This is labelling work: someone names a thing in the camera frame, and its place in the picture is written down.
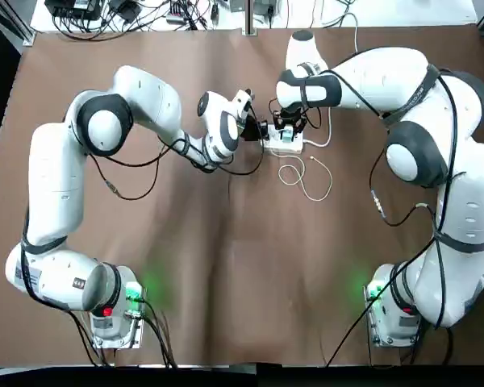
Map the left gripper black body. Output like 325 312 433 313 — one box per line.
238 115 264 142

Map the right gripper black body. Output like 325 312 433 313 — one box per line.
277 103 306 122

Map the white power strip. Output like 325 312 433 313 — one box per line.
264 123 304 155

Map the black power adapter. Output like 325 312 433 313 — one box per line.
108 0 140 23

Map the black electronics box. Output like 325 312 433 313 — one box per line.
44 0 100 22

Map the thin white charger cable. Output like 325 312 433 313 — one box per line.
277 139 334 202

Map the grey metal frame post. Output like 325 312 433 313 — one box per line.
244 0 257 36

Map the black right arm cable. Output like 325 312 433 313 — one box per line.
268 66 459 330

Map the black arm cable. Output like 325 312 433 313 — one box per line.
22 91 268 315
268 66 459 330

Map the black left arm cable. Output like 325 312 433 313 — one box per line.
22 91 268 315

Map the black base power cable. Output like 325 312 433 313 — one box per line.
325 281 457 368
70 296 179 368

